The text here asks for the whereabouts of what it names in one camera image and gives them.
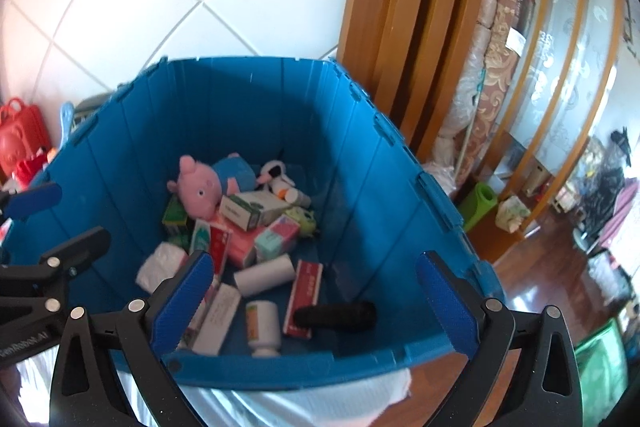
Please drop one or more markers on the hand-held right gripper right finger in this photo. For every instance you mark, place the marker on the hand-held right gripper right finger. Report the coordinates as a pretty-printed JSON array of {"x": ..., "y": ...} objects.
[{"x": 445, "y": 302}]

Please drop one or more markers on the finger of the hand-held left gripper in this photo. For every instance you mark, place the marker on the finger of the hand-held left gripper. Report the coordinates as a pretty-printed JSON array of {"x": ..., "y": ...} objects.
[
  {"x": 65, "y": 257},
  {"x": 35, "y": 202}
]

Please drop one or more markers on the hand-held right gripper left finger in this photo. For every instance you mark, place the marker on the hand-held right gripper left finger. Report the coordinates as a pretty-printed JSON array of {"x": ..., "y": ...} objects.
[{"x": 182, "y": 302}]

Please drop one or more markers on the pink tissue pack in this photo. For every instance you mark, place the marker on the pink tissue pack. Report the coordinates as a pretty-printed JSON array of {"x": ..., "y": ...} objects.
[{"x": 240, "y": 247}]

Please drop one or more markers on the white bottle orange label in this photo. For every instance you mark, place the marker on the white bottle orange label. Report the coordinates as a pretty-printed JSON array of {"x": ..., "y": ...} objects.
[{"x": 262, "y": 327}]

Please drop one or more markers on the white paper roll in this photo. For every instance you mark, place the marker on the white paper roll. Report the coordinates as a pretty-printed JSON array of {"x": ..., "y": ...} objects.
[{"x": 265, "y": 276}]

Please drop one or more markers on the black folding umbrella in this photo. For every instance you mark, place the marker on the black folding umbrella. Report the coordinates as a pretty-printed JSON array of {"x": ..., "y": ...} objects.
[{"x": 340, "y": 317}]

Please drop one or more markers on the blue plastic crate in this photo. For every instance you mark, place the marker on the blue plastic crate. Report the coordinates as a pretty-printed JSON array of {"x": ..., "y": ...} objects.
[{"x": 350, "y": 187}]

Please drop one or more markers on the pink pig plush red dress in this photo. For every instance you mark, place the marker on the pink pig plush red dress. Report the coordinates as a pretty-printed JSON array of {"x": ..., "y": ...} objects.
[{"x": 32, "y": 167}]

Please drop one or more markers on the long white box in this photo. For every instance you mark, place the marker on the long white box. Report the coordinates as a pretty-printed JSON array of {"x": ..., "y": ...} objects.
[{"x": 220, "y": 317}]

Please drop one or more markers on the red white toothpaste box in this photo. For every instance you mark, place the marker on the red white toothpaste box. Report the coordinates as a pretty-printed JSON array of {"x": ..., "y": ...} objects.
[{"x": 215, "y": 247}]

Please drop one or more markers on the red bear suitcase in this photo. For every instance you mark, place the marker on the red bear suitcase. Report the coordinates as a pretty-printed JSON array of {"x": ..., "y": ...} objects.
[{"x": 17, "y": 137}]

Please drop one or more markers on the light blue plastic toy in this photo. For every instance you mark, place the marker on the light blue plastic toy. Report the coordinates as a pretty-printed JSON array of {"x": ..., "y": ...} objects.
[{"x": 67, "y": 119}]

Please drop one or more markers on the green rolled mat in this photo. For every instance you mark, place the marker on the green rolled mat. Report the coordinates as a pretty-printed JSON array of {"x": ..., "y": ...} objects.
[{"x": 477, "y": 204}]

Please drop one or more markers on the white green tissue pack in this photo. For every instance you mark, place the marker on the white green tissue pack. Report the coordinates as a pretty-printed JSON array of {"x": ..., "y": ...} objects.
[{"x": 512, "y": 213}]

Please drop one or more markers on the pink pig plush blue shirt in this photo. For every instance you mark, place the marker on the pink pig plush blue shirt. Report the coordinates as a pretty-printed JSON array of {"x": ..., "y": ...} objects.
[{"x": 200, "y": 184}]

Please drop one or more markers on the white green box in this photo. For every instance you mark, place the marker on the white green box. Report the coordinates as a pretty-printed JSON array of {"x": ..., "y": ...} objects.
[{"x": 255, "y": 207}]

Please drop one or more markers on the long red box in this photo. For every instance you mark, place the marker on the long red box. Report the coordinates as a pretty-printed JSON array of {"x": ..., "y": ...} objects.
[{"x": 305, "y": 297}]

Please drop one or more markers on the yellow green small plush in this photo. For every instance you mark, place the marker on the yellow green small plush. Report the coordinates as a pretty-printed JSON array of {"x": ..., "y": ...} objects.
[{"x": 305, "y": 222}]

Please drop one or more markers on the small white orange bottle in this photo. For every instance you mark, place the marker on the small white orange bottle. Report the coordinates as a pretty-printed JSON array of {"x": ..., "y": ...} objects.
[{"x": 295, "y": 197}]

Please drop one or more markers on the black white dog plush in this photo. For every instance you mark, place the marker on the black white dog plush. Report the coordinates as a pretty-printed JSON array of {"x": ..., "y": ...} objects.
[{"x": 272, "y": 174}]

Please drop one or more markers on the green bag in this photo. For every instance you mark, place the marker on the green bag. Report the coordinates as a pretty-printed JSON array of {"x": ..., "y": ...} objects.
[{"x": 600, "y": 367}]

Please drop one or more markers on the dark clutter pile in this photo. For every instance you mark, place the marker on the dark clutter pile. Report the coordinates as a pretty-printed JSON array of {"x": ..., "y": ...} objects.
[{"x": 607, "y": 197}]

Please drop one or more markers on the plastic-wrapped roll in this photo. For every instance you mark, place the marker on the plastic-wrapped roll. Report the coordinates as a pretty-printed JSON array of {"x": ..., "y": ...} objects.
[{"x": 465, "y": 107}]

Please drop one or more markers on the rolled patterned carpet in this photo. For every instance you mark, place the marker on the rolled patterned carpet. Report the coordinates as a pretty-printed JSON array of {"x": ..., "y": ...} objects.
[{"x": 505, "y": 57}]

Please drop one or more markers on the frosted glass partition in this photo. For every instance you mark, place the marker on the frosted glass partition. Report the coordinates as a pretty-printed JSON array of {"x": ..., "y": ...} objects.
[{"x": 560, "y": 57}]

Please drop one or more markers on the wooden wall frame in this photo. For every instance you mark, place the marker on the wooden wall frame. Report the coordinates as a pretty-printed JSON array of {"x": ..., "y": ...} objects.
[{"x": 400, "y": 7}]

